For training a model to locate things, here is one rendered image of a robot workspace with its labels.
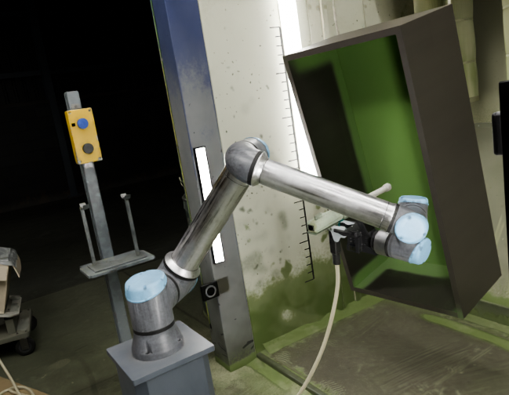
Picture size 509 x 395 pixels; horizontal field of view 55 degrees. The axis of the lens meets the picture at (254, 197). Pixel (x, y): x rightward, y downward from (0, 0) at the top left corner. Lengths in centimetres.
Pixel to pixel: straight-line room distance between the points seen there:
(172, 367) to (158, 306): 21
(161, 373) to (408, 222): 94
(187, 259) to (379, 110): 116
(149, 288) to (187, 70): 123
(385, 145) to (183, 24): 116
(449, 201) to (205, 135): 125
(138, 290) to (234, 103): 129
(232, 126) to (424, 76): 114
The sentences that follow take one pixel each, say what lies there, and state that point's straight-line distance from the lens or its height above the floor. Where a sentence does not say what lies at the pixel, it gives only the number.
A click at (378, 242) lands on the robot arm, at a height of 94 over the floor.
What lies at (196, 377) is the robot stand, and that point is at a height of 55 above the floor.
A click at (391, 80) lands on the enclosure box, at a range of 233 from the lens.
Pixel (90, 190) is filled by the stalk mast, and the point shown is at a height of 115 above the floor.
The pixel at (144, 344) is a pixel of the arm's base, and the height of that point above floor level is 70.
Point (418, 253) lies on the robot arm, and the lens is 163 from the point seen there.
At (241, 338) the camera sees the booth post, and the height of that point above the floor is 17.
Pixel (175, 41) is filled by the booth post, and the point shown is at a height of 180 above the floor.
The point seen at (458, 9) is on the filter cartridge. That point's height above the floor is 179.
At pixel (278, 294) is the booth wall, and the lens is 295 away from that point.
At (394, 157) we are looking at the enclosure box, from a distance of 246.
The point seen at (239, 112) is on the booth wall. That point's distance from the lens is 269.
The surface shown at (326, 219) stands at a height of 102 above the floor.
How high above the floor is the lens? 146
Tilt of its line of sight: 11 degrees down
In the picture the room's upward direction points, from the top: 9 degrees counter-clockwise
